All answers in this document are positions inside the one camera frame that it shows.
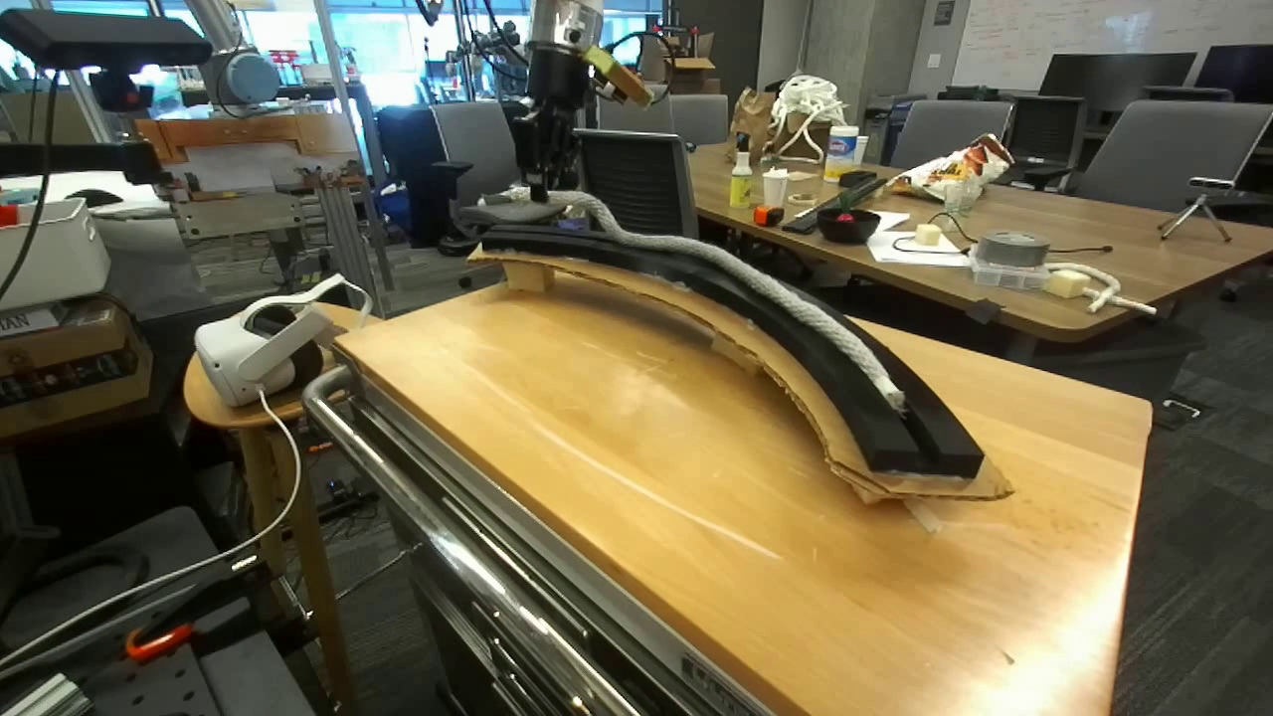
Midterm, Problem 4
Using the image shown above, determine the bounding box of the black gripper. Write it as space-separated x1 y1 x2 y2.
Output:
517 40 597 201

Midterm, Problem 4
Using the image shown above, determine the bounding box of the white braided rope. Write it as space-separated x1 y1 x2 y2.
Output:
490 187 913 416

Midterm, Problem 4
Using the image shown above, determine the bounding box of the black curved grooved board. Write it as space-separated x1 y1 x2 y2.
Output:
453 213 989 484

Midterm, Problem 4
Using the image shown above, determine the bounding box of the grey office chair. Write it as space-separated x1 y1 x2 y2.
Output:
888 94 1019 172
430 98 531 212
1077 94 1273 213

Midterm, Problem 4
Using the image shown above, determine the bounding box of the dark office chair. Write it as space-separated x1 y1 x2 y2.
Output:
1004 90 1088 176
568 123 699 244

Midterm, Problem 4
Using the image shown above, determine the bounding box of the yellow green bottle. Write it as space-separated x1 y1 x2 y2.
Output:
723 144 760 213

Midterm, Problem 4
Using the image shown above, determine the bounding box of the brown cardboard piece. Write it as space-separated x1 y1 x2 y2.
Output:
730 85 786 172

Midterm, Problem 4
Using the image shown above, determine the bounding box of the black long flat bar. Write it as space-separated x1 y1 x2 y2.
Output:
779 172 890 237

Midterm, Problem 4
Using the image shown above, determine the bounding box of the white labelled bottle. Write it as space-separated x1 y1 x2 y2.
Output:
824 119 865 187

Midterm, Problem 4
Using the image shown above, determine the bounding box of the black bowl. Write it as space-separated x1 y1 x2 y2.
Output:
814 208 884 246

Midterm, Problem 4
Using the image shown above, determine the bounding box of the cardboard box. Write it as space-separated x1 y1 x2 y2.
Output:
129 113 363 172

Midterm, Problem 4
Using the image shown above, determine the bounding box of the white VR headset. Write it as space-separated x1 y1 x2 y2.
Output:
190 274 377 415

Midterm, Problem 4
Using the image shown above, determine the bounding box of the white paper sheet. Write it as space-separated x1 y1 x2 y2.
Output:
865 212 989 274

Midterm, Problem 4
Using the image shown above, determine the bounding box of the round wooden stool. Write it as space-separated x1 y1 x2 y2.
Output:
178 297 383 692

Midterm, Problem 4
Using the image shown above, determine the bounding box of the snack chip bag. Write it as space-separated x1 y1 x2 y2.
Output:
912 132 1019 212

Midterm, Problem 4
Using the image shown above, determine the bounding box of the black flat overhead panel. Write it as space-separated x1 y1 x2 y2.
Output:
0 9 214 70

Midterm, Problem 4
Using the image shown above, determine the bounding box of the wood topped metal cart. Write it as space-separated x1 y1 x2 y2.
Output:
296 262 1158 716

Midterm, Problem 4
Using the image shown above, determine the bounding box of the grey tape roll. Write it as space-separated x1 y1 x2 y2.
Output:
970 232 1059 285

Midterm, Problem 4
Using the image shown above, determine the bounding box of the white equipment box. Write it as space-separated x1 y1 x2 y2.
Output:
0 193 113 318

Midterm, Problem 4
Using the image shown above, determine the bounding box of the white power adapter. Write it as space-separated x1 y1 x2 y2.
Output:
1036 257 1162 322

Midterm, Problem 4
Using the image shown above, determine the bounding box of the orange clamp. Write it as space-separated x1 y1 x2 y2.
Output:
123 620 193 669

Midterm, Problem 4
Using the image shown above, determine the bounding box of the black perforated breadboard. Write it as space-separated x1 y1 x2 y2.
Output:
0 634 323 716

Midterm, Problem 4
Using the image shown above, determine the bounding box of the long wooden office desk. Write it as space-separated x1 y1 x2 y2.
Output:
689 140 1273 362

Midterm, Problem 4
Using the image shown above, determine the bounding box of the small tabletop tripod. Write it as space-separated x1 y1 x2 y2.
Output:
1154 172 1238 246

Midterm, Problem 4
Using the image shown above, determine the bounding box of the yellow wrist camera mount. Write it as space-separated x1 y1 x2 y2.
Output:
579 44 658 113

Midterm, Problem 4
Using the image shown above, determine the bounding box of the white cable bundle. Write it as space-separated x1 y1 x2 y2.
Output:
766 70 849 164

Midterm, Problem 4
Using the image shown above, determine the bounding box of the chrome cart handle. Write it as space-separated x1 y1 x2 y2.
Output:
296 362 638 716

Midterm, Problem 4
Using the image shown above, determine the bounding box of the white headset cable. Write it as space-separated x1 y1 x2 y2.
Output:
0 390 310 681

